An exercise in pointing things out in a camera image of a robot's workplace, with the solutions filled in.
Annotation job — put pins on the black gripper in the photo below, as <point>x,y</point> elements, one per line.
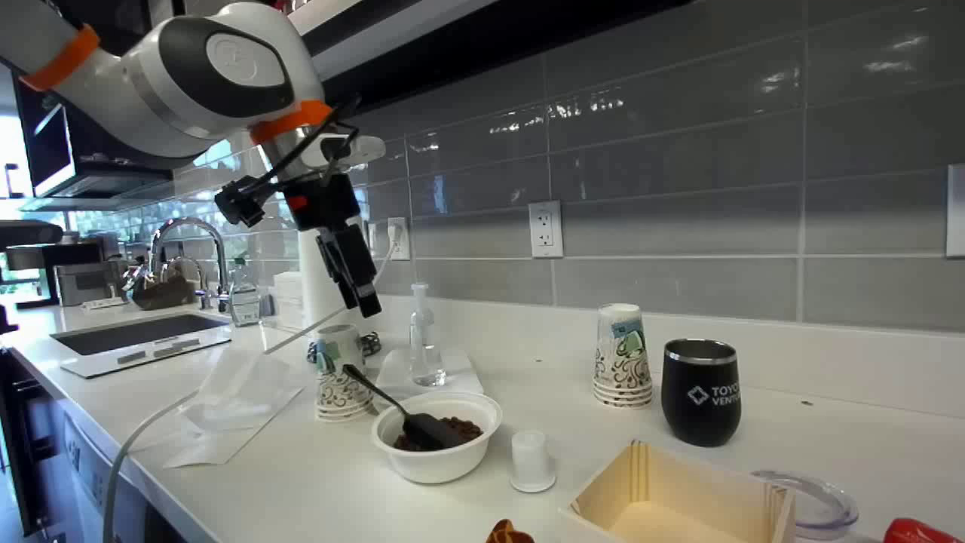
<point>342,257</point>

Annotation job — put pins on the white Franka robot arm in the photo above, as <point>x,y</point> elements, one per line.
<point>191,75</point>

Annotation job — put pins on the white paper towel roll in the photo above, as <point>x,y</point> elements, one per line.
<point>317,287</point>

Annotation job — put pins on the clear plastic bottle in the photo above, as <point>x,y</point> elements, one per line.
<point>423,352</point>

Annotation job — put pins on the single printed paper cup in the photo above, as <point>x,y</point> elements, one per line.
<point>335,386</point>

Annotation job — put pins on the black spoon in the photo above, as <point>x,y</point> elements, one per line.
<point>386,395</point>

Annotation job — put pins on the clear soap dispenser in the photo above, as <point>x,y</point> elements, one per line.
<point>244,296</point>

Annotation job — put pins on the brown food in bowl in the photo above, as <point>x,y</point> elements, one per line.
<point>466,429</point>

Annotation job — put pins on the white bowl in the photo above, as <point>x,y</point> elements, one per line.
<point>438,465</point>

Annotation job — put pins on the chrome faucet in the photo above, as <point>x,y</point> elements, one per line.
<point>197,231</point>

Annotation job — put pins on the small white plastic cup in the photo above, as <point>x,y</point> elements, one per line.
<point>532,465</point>

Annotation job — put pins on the patterned paper cup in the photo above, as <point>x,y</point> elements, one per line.
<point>623,362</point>

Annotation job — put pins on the brown pretzel-shaped object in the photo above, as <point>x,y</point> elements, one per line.
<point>508,531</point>

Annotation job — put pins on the dark upper cabinet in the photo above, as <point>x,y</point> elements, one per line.
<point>482,40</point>

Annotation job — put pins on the black coffee machine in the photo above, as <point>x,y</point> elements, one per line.
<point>41,264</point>

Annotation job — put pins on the microwave oven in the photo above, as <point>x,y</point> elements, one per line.
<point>71,152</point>

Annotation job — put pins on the black tumbler with logo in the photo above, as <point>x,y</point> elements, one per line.
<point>699,395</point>

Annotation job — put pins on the wooden box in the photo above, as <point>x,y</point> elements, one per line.
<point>653,502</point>

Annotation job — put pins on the dark base cabinet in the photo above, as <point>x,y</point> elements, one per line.
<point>41,463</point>

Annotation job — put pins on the clear plastic lid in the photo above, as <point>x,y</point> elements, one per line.
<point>830,506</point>

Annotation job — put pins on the red object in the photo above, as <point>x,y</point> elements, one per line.
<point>916,531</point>

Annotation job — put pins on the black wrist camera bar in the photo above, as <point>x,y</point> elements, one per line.
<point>243,201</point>

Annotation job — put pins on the white wall outlet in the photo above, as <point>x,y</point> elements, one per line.
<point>545,231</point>

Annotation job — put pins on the white wall plate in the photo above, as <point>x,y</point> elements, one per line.
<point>956,212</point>

